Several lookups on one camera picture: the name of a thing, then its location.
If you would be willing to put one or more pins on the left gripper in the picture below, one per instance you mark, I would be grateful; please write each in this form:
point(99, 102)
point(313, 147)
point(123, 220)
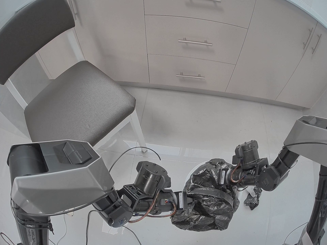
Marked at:
point(182, 200)

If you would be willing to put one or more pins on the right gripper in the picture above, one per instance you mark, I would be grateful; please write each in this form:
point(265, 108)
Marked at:
point(226, 175)

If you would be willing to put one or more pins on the black plastic bag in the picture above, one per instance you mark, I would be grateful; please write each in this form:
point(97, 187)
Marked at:
point(204, 213)

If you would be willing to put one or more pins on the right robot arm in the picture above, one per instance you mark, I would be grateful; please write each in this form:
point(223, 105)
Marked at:
point(306, 136)

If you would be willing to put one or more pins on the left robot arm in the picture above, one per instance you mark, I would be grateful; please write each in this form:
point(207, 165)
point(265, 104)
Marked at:
point(63, 182)

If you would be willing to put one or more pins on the crumpled black plastic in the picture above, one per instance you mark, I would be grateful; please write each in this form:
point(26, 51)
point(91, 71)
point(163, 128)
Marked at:
point(253, 202)

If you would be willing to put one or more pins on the crumpled white paper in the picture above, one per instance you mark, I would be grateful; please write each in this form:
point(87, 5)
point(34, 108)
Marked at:
point(250, 191)

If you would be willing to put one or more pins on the grey padded white-legged chair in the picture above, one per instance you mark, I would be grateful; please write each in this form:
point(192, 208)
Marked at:
point(76, 98)

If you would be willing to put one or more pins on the beige chest of drawers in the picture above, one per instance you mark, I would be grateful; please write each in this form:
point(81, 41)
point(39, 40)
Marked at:
point(191, 22)

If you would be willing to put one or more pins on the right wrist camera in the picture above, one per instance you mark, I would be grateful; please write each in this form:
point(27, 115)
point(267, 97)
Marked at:
point(246, 152)

